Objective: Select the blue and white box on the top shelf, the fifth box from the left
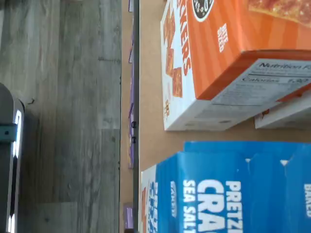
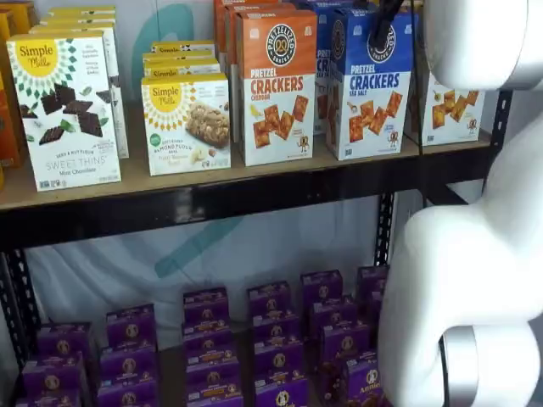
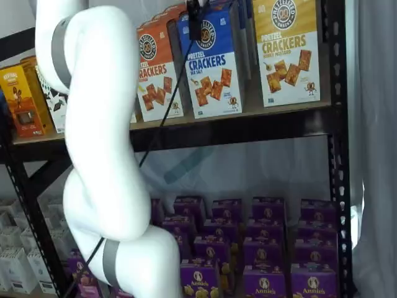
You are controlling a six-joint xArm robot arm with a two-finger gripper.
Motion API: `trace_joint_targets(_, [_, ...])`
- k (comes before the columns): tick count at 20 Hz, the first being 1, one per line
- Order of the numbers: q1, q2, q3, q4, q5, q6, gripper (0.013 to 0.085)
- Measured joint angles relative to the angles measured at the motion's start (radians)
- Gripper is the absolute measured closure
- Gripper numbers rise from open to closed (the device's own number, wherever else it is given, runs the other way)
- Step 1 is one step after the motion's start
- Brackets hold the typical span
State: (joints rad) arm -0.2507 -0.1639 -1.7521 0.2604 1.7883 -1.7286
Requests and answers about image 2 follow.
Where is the blue pretzel crackers box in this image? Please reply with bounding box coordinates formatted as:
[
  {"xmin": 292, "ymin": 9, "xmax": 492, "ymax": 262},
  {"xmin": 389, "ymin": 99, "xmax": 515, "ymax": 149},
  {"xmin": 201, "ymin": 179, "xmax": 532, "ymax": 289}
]
[
  {"xmin": 292, "ymin": 0, "xmax": 378, "ymax": 137},
  {"xmin": 324, "ymin": 6, "xmax": 414, "ymax": 162}
]

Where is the orange pretzel crackers box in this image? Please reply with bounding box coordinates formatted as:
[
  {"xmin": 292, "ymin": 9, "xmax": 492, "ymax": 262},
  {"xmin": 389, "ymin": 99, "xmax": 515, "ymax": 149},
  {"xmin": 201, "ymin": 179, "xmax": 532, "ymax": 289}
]
[
  {"xmin": 234, "ymin": 8, "xmax": 318, "ymax": 168},
  {"xmin": 213, "ymin": 0, "xmax": 281, "ymax": 67},
  {"xmin": 223, "ymin": 2, "xmax": 298, "ymax": 145}
]

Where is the orange snack box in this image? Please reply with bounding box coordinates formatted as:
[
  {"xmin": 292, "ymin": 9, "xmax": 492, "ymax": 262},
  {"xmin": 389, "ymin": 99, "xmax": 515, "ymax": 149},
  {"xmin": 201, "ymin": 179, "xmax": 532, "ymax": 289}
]
[{"xmin": 0, "ymin": 12, "xmax": 27, "ymax": 190}]

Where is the Simple Mills Sweet Thins box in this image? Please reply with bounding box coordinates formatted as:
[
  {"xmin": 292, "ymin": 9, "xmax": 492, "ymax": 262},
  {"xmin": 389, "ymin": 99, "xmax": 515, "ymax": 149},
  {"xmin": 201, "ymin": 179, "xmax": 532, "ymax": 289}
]
[
  {"xmin": 47, "ymin": 5, "xmax": 117, "ymax": 19},
  {"xmin": 6, "ymin": 30, "xmax": 123, "ymax": 192},
  {"xmin": 28, "ymin": 22, "xmax": 130, "ymax": 160},
  {"xmin": 39, "ymin": 14, "xmax": 118, "ymax": 29}
]

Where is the Simple Mills almond bars box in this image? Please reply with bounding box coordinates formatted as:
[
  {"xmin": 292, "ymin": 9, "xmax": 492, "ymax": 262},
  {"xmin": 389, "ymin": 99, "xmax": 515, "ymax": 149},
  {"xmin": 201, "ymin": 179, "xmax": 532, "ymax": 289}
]
[
  {"xmin": 142, "ymin": 49, "xmax": 216, "ymax": 64},
  {"xmin": 140, "ymin": 72, "xmax": 232, "ymax": 177},
  {"xmin": 150, "ymin": 40, "xmax": 217, "ymax": 55},
  {"xmin": 143, "ymin": 57, "xmax": 221, "ymax": 81}
]

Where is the white backdrop with teal logo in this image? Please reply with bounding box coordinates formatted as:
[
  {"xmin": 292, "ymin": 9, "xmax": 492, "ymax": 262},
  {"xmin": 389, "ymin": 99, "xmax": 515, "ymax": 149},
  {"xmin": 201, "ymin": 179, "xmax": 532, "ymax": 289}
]
[{"xmin": 0, "ymin": 0, "xmax": 429, "ymax": 340}]

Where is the wooden shelf board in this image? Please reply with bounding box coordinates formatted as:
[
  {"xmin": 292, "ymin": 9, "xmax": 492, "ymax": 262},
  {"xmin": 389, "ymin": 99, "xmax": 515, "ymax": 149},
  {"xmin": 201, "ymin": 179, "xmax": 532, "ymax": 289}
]
[{"xmin": 0, "ymin": 100, "xmax": 493, "ymax": 212}]

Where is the yellow pretzel crackers box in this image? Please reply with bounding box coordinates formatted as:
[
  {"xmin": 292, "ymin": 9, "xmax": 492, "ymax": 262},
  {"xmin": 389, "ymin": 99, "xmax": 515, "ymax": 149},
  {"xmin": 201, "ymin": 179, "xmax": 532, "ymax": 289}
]
[{"xmin": 404, "ymin": 0, "xmax": 487, "ymax": 148}]

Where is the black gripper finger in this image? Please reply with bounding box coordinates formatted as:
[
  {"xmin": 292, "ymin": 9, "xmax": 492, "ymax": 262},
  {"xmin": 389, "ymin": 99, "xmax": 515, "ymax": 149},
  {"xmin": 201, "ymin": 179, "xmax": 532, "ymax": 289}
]
[{"xmin": 367, "ymin": 0, "xmax": 406, "ymax": 47}]

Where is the black metal shelf rack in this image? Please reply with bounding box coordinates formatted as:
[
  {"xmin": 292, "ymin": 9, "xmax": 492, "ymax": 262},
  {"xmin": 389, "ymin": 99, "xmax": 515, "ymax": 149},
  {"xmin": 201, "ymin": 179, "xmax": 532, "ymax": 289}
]
[{"xmin": 0, "ymin": 88, "xmax": 514, "ymax": 407}]

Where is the purple Annie's snack box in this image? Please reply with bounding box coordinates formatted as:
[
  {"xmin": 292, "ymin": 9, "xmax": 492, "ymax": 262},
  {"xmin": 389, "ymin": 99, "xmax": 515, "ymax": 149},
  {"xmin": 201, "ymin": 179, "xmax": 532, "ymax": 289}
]
[
  {"xmin": 319, "ymin": 321, "xmax": 371, "ymax": 362},
  {"xmin": 185, "ymin": 343, "xmax": 238, "ymax": 375},
  {"xmin": 182, "ymin": 287, "xmax": 230, "ymax": 324},
  {"xmin": 96, "ymin": 378, "xmax": 161, "ymax": 407},
  {"xmin": 253, "ymin": 336, "xmax": 305, "ymax": 382},
  {"xmin": 36, "ymin": 321, "xmax": 93, "ymax": 362},
  {"xmin": 356, "ymin": 264, "xmax": 390, "ymax": 294},
  {"xmin": 320, "ymin": 354, "xmax": 386, "ymax": 407},
  {"xmin": 255, "ymin": 376, "xmax": 310, "ymax": 407},
  {"xmin": 309, "ymin": 294, "xmax": 357, "ymax": 328},
  {"xmin": 368, "ymin": 288, "xmax": 385, "ymax": 317},
  {"xmin": 188, "ymin": 393, "xmax": 244, "ymax": 407},
  {"xmin": 14, "ymin": 388, "xmax": 82, "ymax": 407},
  {"xmin": 186, "ymin": 362, "xmax": 242, "ymax": 396},
  {"xmin": 20, "ymin": 353, "xmax": 87, "ymax": 396},
  {"xmin": 250, "ymin": 310, "xmax": 301, "ymax": 341},
  {"xmin": 98, "ymin": 344, "xmax": 160, "ymax": 383},
  {"xmin": 182, "ymin": 319, "xmax": 233, "ymax": 349},
  {"xmin": 104, "ymin": 303, "xmax": 158, "ymax": 348},
  {"xmin": 247, "ymin": 281, "xmax": 293, "ymax": 315},
  {"xmin": 299, "ymin": 269, "xmax": 344, "ymax": 303}
]

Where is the yellow-orange snack box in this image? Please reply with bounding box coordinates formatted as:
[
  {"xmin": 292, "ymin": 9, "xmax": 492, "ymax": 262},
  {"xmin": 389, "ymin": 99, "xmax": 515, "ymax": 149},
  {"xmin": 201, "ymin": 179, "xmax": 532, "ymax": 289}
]
[{"xmin": 0, "ymin": 0, "xmax": 39, "ymax": 36}]

